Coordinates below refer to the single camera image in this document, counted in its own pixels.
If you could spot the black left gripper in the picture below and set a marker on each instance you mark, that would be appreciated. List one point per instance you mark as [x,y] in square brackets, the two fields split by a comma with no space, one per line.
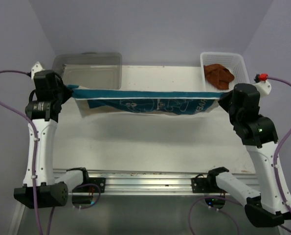
[67,93]

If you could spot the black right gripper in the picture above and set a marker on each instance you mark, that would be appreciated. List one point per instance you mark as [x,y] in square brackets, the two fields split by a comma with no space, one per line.
[223,100]

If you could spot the blue beige Doraemon towel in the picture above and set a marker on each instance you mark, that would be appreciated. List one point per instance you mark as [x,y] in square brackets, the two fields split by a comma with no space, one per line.
[97,101]

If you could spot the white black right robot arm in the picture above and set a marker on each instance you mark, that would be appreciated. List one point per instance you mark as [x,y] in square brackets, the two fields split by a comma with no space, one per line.
[270,206]

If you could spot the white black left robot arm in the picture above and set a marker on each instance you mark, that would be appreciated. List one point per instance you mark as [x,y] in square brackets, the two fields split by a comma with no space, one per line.
[40,189]

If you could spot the rust orange crumpled towel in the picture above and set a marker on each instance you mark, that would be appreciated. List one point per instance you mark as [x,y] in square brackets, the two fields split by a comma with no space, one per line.
[218,76]

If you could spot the white plastic mesh basket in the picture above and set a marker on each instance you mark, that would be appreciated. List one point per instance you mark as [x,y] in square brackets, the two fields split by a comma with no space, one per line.
[232,61]

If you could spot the grey translucent plastic bin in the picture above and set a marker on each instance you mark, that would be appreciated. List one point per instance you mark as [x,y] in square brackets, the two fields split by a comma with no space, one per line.
[90,70]

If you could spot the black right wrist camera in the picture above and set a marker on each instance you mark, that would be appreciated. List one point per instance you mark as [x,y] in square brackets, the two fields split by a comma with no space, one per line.
[251,103]

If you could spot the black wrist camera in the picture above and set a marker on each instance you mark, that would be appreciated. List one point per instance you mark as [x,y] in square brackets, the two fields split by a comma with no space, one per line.
[47,85]
[251,103]

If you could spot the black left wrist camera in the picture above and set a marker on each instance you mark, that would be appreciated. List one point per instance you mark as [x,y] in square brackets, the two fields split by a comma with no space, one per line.
[47,85]

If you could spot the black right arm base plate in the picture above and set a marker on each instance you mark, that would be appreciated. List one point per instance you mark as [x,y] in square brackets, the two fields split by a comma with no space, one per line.
[200,184]

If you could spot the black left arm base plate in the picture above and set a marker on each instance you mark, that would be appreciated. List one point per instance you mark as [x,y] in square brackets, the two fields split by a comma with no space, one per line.
[93,185]

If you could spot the aluminium extrusion rail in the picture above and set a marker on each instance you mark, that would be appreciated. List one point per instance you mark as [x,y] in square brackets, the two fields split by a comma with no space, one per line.
[149,183]

